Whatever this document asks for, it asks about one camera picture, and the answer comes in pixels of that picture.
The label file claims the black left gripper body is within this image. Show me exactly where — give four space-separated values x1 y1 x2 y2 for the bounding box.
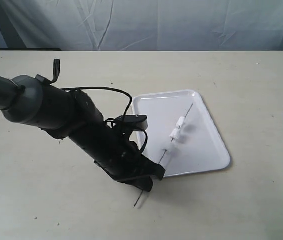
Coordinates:
70 119 155 187

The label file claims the white marshmallow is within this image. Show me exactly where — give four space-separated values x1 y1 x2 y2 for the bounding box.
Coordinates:
176 116 186 129
164 144 176 154
169 128 181 140

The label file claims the thin metal skewer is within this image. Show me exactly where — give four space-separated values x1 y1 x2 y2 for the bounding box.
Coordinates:
133 102 194 208

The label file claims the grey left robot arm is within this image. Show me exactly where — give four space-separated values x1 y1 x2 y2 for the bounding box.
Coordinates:
0 59 166 192

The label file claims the white plastic tray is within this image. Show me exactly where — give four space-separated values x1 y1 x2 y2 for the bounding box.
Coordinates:
132 90 231 178

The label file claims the white backdrop cloth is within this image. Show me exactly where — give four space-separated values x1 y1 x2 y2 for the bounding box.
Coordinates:
0 0 283 52

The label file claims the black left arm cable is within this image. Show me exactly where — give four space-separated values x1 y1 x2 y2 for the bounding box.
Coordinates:
62 86 149 161

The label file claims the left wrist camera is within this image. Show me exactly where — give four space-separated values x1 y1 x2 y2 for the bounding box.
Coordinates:
115 114 148 132

